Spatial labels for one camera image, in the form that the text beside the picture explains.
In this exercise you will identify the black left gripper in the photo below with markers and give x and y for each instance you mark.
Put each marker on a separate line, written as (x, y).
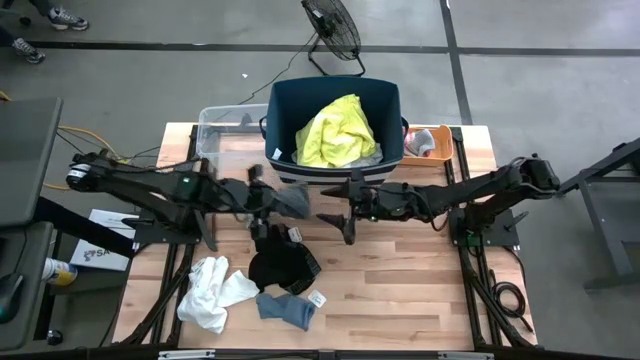
(245, 199)

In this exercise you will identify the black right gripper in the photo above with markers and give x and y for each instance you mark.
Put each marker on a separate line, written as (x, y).
(375, 201)

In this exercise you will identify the dark grey underwear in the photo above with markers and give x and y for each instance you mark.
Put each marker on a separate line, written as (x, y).
(292, 201)

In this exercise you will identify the black underwear with lettered waistband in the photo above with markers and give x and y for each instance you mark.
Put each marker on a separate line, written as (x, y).
(280, 262)

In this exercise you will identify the yellow cloth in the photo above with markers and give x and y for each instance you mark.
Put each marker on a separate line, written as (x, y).
(335, 135)

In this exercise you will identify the grey sock with pink stripes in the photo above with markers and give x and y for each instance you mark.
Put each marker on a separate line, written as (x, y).
(420, 142)

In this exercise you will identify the blue sock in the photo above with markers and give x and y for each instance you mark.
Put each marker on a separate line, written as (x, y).
(285, 309)

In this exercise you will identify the white cloth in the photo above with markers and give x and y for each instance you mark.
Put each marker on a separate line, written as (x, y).
(205, 300)

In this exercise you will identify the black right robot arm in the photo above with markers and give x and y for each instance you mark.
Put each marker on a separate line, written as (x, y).
(480, 189)

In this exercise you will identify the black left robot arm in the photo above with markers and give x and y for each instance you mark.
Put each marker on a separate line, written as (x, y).
(150, 187)

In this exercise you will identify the white paper tag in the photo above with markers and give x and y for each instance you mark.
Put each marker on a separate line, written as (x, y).
(317, 298)
(198, 265)
(295, 235)

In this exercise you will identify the clear plastic bin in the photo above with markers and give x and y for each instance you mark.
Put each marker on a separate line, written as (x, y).
(220, 130)

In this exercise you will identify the navy white striped fabric bin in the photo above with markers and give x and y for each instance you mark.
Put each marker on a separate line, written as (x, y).
(285, 110)

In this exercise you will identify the orange plastic bin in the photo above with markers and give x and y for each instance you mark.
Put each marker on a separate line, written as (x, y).
(442, 150)

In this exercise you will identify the white printed box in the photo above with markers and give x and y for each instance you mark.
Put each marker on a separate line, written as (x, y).
(112, 220)

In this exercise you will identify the silver aluminium extrusion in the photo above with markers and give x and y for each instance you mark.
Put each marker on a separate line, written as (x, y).
(465, 356)
(185, 355)

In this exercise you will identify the black floor fan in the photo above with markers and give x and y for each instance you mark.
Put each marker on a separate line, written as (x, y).
(332, 27)

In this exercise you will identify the black stand bar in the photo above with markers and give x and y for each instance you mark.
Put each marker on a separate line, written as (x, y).
(75, 225)

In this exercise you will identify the yellow white drink can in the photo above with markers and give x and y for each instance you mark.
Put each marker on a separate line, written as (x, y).
(60, 272)

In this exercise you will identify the dark grey desk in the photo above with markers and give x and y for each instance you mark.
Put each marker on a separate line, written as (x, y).
(30, 160)
(30, 250)

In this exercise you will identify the black caster wheel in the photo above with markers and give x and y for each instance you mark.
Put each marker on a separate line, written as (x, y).
(54, 338)

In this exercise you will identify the black metal stand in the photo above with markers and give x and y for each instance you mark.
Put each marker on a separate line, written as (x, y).
(600, 220)

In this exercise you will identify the person's shoe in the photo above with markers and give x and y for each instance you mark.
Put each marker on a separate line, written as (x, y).
(29, 51)
(67, 20)

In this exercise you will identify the grey frame brace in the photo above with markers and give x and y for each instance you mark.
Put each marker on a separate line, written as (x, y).
(205, 230)

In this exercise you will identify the black frame rail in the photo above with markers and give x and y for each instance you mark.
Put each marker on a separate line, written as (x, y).
(165, 295)
(480, 295)

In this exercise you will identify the black frame brace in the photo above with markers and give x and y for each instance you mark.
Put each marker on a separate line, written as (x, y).
(515, 220)

